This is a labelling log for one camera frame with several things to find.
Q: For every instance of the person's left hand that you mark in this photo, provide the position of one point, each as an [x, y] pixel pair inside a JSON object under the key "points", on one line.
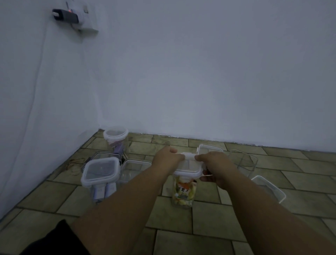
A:
{"points": [[168, 160]]}

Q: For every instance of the person's right hand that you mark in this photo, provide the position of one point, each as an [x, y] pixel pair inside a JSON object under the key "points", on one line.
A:
{"points": [[220, 168]]}

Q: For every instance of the rectangular white-rimmed lid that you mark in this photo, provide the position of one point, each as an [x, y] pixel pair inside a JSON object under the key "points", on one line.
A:
{"points": [[210, 148]]}

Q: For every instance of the small square white-rimmed lid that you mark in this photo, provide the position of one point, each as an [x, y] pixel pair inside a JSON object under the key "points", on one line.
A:
{"points": [[190, 168]]}

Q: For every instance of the square clear plastic container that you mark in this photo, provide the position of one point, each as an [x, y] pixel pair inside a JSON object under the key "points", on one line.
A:
{"points": [[244, 163]]}

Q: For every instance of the heap of colorful snack packets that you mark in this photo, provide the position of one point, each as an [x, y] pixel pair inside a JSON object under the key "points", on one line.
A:
{"points": [[183, 191]]}

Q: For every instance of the low square clear container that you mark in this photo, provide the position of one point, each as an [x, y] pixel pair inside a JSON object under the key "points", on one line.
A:
{"points": [[126, 181]]}

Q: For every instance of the tall clear jar with snacks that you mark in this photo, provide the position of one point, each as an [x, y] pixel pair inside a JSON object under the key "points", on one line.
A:
{"points": [[185, 205]]}

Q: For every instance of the purple binder clip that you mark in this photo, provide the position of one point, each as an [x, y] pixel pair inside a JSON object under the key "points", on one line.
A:
{"points": [[119, 149]]}

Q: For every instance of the pink binder clip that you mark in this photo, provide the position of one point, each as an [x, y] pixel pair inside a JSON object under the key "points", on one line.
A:
{"points": [[115, 142]]}

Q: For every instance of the shallow rectangular clear container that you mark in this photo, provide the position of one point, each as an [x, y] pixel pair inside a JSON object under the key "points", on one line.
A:
{"points": [[273, 190]]}

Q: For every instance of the clear container black clip lid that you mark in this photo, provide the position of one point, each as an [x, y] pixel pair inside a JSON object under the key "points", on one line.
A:
{"points": [[105, 155]]}

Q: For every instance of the large white-rimmed lid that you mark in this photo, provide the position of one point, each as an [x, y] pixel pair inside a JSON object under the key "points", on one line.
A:
{"points": [[99, 170]]}

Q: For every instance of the large tall clear container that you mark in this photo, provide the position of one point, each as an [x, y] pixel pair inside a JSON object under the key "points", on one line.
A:
{"points": [[89, 193]]}

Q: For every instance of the person's right forearm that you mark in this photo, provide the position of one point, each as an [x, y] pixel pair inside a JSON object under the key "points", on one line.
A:
{"points": [[275, 223]]}

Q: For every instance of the person's left forearm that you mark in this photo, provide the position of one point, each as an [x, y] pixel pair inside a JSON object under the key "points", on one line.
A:
{"points": [[118, 215]]}

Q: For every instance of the person's black clothing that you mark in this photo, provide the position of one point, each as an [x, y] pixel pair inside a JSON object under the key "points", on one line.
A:
{"points": [[52, 240]]}

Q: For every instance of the black wall-mounted device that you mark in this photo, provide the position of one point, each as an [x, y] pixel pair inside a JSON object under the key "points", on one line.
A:
{"points": [[65, 15]]}

